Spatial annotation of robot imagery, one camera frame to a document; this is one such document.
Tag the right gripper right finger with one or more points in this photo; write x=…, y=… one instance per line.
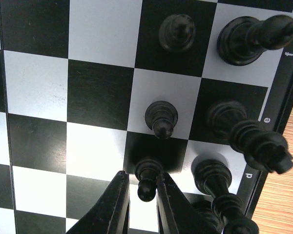
x=178, y=216

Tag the black bishop chess piece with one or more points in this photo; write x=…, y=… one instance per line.
x=244, y=39

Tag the black pawn piece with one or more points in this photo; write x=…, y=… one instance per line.
x=146, y=171
x=177, y=33

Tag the black king chess piece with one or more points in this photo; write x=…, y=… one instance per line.
x=263, y=150

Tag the black queen chess piece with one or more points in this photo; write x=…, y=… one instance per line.
x=212, y=177

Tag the black pawn on e-file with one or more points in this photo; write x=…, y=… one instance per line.
x=161, y=117

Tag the black silver chess board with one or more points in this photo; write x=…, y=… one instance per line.
x=76, y=78

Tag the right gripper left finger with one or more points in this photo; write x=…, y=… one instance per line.
x=110, y=214

